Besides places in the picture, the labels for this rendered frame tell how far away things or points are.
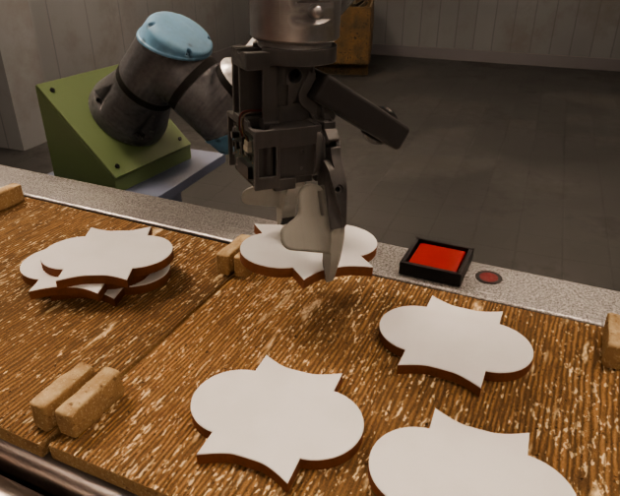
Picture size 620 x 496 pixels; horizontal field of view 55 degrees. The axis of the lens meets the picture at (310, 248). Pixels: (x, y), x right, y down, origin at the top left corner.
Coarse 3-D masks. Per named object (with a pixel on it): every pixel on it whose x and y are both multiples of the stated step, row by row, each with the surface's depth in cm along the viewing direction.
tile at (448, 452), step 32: (448, 416) 47; (384, 448) 44; (416, 448) 44; (448, 448) 44; (480, 448) 44; (512, 448) 44; (384, 480) 42; (416, 480) 42; (448, 480) 42; (480, 480) 42; (512, 480) 42; (544, 480) 42
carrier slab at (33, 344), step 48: (0, 240) 76; (48, 240) 76; (192, 240) 76; (0, 288) 66; (192, 288) 66; (0, 336) 58; (48, 336) 58; (96, 336) 58; (144, 336) 58; (0, 384) 52; (48, 384) 52; (0, 432) 48; (48, 432) 47
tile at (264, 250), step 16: (256, 224) 63; (272, 224) 63; (256, 240) 60; (272, 240) 60; (352, 240) 61; (368, 240) 61; (240, 256) 58; (256, 256) 57; (272, 256) 57; (288, 256) 57; (304, 256) 57; (320, 256) 58; (352, 256) 58; (368, 256) 59; (256, 272) 56; (272, 272) 55; (288, 272) 55; (304, 272) 55; (320, 272) 55; (352, 272) 57; (368, 272) 57
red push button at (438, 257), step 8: (424, 248) 76; (432, 248) 76; (440, 248) 76; (448, 248) 76; (416, 256) 74; (424, 256) 74; (432, 256) 74; (440, 256) 74; (448, 256) 74; (456, 256) 74; (464, 256) 74; (424, 264) 72; (432, 264) 72; (440, 264) 72; (448, 264) 72; (456, 264) 72
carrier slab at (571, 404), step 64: (192, 320) 61; (256, 320) 61; (320, 320) 61; (512, 320) 61; (128, 384) 52; (192, 384) 52; (384, 384) 52; (448, 384) 52; (512, 384) 52; (576, 384) 52; (64, 448) 46; (128, 448) 46; (192, 448) 46; (576, 448) 46
